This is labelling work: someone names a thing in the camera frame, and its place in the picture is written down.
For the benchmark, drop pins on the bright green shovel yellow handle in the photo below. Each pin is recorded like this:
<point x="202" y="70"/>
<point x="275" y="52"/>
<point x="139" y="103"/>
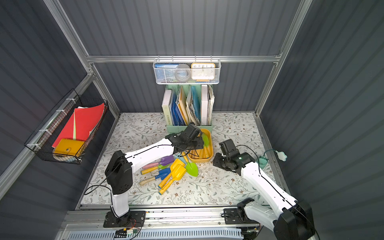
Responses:
<point x="206" y="146"/>

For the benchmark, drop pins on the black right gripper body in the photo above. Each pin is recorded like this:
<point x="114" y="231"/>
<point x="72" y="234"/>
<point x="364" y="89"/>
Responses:
<point x="220" y="160"/>

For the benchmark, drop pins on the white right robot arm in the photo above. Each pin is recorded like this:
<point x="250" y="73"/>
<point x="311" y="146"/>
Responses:
<point x="288" y="218"/>

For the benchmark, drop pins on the red paper folder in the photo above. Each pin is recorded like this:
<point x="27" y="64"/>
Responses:
<point x="81" y="123"/>

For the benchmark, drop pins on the white binder in organizer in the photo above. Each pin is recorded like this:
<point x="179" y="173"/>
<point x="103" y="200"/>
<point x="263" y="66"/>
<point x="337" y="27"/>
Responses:
<point x="204" y="105"/>

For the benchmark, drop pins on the mint green file organizer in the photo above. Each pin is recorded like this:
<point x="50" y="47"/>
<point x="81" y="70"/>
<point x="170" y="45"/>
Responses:
<point x="188" y="108"/>

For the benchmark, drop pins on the mint green small cup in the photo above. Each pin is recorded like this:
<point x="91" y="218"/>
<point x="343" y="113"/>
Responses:
<point x="263" y="161"/>

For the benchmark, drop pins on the blue box in basket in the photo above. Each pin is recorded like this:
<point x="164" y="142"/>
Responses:
<point x="165" y="72"/>

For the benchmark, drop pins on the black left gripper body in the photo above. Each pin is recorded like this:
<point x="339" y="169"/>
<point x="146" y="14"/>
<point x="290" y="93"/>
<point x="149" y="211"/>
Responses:
<point x="197" y="144"/>

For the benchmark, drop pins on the purple shovel pink handle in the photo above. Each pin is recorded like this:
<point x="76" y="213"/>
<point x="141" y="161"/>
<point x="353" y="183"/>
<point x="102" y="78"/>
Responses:
<point x="162" y="164"/>

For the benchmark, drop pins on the grey tape roll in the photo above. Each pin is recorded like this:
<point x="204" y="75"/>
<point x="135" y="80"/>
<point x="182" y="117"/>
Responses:
<point x="182" y="73"/>

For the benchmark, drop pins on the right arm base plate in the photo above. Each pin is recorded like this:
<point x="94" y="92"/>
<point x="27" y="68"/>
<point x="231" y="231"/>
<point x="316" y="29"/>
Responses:
<point x="233" y="216"/>

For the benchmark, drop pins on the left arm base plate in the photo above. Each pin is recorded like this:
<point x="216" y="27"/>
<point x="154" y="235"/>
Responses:
<point x="131" y="219"/>

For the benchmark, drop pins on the white book in organizer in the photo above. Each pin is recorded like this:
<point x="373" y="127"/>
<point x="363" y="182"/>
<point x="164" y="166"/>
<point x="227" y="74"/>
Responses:
<point x="166" y="106"/>

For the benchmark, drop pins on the floral patterned table mat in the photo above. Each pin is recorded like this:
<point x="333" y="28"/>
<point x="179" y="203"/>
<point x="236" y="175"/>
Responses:
<point x="212" y="187"/>

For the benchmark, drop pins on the yellow alarm clock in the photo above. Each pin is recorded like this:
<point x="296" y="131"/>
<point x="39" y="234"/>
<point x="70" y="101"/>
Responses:
<point x="203" y="71"/>

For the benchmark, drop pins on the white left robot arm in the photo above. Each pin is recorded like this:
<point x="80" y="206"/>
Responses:
<point x="122" y="166"/>

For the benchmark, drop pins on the black wire wall basket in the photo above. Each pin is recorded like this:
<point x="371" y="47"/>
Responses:
<point x="41" y="141"/>

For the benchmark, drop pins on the yellow plastic storage box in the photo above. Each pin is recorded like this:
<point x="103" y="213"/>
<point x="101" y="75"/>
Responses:
<point x="197" y="156"/>

